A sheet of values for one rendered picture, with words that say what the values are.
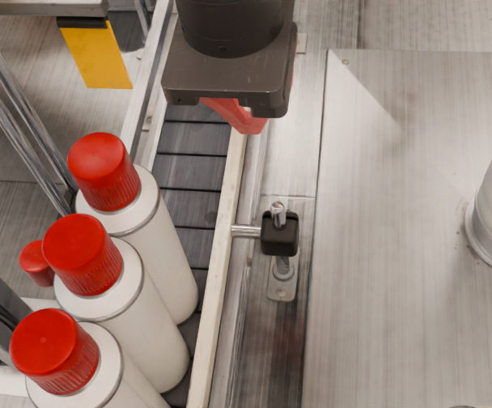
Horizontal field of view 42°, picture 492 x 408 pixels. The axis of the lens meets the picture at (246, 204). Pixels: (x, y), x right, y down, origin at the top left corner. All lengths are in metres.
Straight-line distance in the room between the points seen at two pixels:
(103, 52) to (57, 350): 0.17
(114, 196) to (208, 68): 0.09
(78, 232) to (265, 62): 0.13
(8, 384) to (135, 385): 0.24
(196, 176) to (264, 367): 0.18
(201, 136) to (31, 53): 0.28
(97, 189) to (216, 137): 0.27
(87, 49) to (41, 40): 0.44
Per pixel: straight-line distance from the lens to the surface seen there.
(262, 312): 0.57
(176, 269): 0.45
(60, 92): 0.76
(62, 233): 0.33
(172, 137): 0.61
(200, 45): 0.35
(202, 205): 0.57
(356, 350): 0.50
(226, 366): 0.51
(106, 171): 0.35
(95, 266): 0.33
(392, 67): 0.66
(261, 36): 0.35
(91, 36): 0.38
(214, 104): 0.40
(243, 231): 0.51
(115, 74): 0.40
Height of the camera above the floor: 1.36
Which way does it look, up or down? 59 degrees down
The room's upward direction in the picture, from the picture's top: 10 degrees counter-clockwise
